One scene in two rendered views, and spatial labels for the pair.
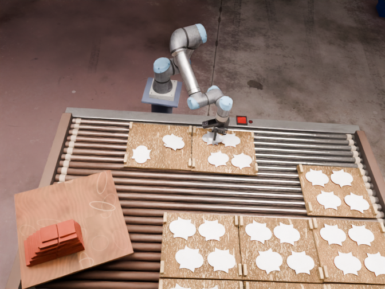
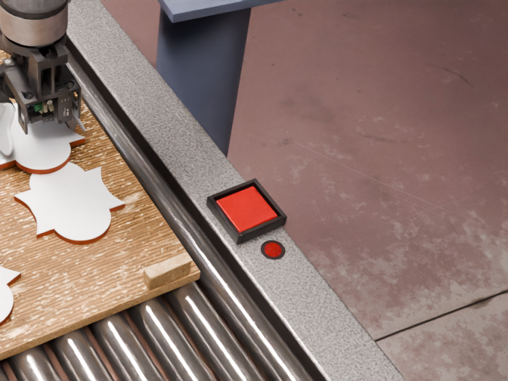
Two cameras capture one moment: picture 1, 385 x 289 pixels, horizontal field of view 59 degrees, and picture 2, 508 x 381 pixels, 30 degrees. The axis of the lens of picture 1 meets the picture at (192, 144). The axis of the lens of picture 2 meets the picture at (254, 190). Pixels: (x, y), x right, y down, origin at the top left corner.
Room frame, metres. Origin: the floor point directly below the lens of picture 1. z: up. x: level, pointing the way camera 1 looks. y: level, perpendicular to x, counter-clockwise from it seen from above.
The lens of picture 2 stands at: (1.20, -0.99, 1.84)
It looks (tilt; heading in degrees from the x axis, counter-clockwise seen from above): 47 degrees down; 55
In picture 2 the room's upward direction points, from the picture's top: 11 degrees clockwise
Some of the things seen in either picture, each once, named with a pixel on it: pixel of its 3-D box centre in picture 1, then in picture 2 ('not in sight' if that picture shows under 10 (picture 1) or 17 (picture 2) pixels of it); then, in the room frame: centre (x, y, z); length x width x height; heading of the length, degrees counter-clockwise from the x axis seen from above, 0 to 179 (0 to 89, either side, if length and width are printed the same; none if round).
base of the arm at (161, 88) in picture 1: (162, 82); not in sight; (1.91, 0.28, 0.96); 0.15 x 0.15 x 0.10
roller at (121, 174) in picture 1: (219, 179); not in sight; (1.17, -0.20, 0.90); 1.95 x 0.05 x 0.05; 96
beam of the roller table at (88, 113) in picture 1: (216, 123); (171, 146); (1.64, -0.15, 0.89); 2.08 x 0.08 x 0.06; 96
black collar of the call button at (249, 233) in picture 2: (241, 120); (246, 210); (1.67, -0.32, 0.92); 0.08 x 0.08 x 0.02; 6
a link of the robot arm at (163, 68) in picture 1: (162, 69); not in sight; (1.91, 0.28, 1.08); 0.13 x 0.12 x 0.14; 123
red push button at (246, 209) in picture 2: (241, 120); (246, 211); (1.67, -0.32, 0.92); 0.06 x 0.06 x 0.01; 6
